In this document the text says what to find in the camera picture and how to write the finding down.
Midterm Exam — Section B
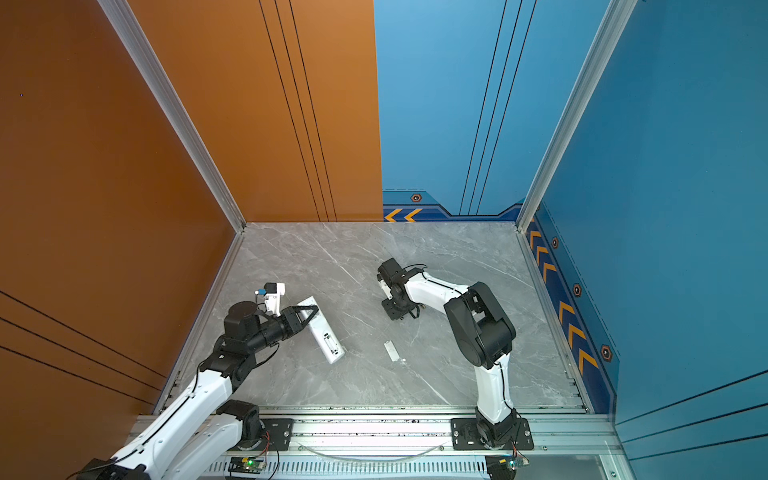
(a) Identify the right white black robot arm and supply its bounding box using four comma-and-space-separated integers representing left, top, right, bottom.
377, 258, 518, 449

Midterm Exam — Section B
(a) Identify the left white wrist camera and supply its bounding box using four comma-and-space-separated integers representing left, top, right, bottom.
255, 282, 285, 316

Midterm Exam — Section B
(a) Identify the right aluminium corner post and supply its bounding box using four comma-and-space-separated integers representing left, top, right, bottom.
516, 0, 637, 234

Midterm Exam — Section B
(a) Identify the thin grey cable loop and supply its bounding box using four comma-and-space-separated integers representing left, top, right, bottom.
296, 442, 446, 463

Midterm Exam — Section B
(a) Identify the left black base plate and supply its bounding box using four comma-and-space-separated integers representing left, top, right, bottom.
227, 417, 294, 454

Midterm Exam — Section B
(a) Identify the aluminium front rail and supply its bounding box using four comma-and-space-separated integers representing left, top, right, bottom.
193, 410, 633, 479

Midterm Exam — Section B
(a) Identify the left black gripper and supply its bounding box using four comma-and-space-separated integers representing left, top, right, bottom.
247, 305, 318, 357

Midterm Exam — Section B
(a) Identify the white battery cover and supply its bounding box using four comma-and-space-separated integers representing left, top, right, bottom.
384, 340, 401, 362

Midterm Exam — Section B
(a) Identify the left circuit board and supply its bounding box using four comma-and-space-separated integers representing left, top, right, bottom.
227, 457, 268, 476

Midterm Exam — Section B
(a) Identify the right circuit board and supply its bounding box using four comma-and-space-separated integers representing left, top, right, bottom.
485, 455, 530, 480

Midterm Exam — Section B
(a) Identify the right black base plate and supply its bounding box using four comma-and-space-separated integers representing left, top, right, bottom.
450, 418, 535, 451

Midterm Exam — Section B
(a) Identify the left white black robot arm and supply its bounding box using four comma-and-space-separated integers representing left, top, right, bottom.
71, 301, 321, 479

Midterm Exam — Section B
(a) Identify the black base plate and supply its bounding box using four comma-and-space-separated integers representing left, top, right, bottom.
450, 418, 535, 451
227, 417, 294, 454

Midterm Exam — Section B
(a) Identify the aluminium corner post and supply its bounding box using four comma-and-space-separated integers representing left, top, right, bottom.
98, 0, 247, 234
516, 0, 637, 234

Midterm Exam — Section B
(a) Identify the left aluminium corner post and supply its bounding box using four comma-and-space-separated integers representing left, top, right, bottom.
98, 0, 247, 234

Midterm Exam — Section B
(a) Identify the white remote control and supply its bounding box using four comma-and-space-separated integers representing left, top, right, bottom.
299, 296, 346, 364

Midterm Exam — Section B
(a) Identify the circuit board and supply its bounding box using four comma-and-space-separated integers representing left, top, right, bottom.
485, 455, 530, 480
227, 457, 268, 476

